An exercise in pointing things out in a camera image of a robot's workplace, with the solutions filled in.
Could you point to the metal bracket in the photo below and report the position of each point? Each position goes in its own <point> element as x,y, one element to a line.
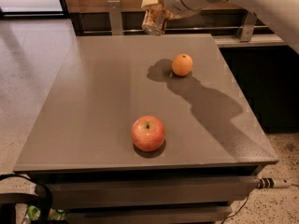
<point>245,31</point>
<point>115,17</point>

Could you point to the striped white cable plug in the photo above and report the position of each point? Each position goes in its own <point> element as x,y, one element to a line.
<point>273,183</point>

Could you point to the grey table drawer unit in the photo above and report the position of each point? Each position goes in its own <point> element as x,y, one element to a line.
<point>81,147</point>

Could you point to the red apple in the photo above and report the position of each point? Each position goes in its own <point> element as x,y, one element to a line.
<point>148,133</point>

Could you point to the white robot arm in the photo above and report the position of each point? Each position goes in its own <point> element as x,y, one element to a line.
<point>280,16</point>

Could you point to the green packet on floor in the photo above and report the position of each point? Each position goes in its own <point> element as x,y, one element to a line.
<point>34,214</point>

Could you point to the orange soda can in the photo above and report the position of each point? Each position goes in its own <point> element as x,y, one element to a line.
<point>155,22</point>

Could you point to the orange fruit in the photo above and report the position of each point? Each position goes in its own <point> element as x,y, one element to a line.
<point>182,65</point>

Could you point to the right metal bracket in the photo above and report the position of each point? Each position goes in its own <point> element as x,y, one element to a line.
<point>245,31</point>

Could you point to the left metal bracket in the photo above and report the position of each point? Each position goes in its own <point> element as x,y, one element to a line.
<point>115,17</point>

